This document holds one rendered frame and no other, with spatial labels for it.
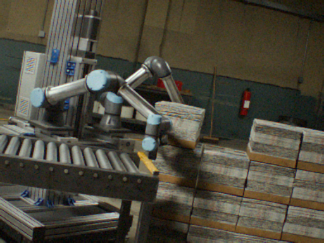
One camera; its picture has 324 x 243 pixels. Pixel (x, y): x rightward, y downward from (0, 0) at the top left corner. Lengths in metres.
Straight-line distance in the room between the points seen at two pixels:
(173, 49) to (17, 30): 2.97
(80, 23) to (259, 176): 1.50
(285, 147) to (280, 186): 0.24
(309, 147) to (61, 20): 1.80
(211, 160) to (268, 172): 0.35
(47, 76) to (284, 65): 7.62
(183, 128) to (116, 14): 6.70
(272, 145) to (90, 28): 1.37
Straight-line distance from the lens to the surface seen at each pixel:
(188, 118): 3.00
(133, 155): 2.72
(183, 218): 3.12
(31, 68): 3.54
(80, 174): 2.20
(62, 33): 3.37
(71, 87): 2.85
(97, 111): 8.99
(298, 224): 3.18
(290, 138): 3.05
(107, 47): 9.53
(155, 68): 3.52
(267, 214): 3.12
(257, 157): 3.05
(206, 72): 9.92
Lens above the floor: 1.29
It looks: 6 degrees down
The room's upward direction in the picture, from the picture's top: 10 degrees clockwise
